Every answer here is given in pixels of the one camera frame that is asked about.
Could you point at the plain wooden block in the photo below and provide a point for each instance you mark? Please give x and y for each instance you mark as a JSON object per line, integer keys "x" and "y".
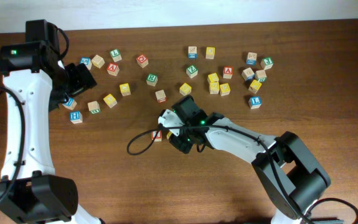
{"x": 98, "y": 61}

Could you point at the yellow block lower right cluster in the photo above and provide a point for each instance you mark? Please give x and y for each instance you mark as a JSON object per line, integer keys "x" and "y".
{"x": 224, "y": 89}

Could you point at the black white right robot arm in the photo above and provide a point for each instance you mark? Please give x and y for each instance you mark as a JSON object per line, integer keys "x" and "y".
{"x": 287, "y": 170}

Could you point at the blue L letter block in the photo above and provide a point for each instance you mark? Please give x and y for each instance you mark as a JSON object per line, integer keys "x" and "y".
{"x": 255, "y": 102}

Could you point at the green J letter block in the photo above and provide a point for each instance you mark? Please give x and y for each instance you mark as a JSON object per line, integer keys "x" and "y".
{"x": 266, "y": 63}

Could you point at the green Z letter block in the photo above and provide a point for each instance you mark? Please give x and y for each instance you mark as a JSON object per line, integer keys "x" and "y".
{"x": 192, "y": 71}

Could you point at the red A block left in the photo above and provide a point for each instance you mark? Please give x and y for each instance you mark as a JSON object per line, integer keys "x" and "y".
{"x": 113, "y": 69}

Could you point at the red a block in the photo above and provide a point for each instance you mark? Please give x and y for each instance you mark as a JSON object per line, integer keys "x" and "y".
{"x": 227, "y": 72}
{"x": 113, "y": 69}

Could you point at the green R letter block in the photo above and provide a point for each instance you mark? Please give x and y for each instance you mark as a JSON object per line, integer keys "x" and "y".
{"x": 152, "y": 79}

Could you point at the wooden block green side left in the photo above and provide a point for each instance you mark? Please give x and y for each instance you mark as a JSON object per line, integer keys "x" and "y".
{"x": 94, "y": 107}

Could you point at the red A block right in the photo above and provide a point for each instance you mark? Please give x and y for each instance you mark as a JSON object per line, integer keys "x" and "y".
{"x": 227, "y": 72}

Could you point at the green L letter block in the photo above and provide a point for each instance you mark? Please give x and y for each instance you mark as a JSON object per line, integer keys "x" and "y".
{"x": 115, "y": 54}

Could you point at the yellow block cluster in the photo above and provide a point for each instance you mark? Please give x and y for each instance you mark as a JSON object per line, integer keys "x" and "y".
{"x": 224, "y": 89}
{"x": 254, "y": 86}
{"x": 214, "y": 88}
{"x": 213, "y": 77}

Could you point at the blue H block lower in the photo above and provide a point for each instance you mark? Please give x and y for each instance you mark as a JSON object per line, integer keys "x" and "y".
{"x": 76, "y": 117}

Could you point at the wooden block green R side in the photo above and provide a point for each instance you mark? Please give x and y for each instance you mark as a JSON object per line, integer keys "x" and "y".
{"x": 260, "y": 75}

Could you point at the yellow block upper cluster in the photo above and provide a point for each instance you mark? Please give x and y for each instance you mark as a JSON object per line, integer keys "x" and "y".
{"x": 213, "y": 77}

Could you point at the blue h block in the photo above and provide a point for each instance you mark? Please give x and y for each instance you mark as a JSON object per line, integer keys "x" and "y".
{"x": 70, "y": 104}
{"x": 76, "y": 117}

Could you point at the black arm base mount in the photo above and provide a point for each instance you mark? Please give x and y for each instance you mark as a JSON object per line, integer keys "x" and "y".
{"x": 329, "y": 221}

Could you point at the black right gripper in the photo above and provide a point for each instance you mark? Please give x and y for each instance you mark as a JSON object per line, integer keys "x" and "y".
{"x": 176, "y": 140}

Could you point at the red I letter block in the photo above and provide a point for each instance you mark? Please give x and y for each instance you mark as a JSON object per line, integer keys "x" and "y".
{"x": 156, "y": 136}

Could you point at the yellow block centre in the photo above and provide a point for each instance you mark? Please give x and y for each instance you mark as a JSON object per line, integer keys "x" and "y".
{"x": 185, "y": 89}

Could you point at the blue H block upper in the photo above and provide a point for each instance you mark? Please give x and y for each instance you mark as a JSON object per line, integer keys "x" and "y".
{"x": 70, "y": 104}

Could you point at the wooden block red side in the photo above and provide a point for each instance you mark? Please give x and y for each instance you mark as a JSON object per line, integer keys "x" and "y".
{"x": 160, "y": 96}

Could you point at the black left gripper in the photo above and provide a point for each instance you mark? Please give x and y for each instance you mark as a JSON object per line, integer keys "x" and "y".
{"x": 84, "y": 81}

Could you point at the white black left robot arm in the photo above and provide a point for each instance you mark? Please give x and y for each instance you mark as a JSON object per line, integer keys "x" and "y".
{"x": 35, "y": 82}

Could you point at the wooden block blue side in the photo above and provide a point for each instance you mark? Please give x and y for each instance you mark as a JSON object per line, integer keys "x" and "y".
{"x": 248, "y": 74}
{"x": 192, "y": 52}

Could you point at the red C letter block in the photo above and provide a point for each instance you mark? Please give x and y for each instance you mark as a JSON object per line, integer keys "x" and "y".
{"x": 142, "y": 61}

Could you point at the blue X side block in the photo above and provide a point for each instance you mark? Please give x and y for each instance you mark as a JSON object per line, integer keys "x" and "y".
{"x": 251, "y": 58}

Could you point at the yellow top block back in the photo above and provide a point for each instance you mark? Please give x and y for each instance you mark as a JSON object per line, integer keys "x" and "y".
{"x": 210, "y": 53}

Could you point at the wooden block blue side right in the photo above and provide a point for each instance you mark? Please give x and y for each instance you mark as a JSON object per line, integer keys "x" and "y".
{"x": 248, "y": 74}

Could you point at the yellow C letter block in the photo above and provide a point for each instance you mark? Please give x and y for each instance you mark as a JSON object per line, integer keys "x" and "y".
{"x": 169, "y": 134}

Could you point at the yellow block left middle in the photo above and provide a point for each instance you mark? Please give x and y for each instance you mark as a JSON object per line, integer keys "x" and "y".
{"x": 125, "y": 89}

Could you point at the yellow block lower left cluster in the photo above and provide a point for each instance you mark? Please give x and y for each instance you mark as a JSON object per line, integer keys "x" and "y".
{"x": 214, "y": 88}

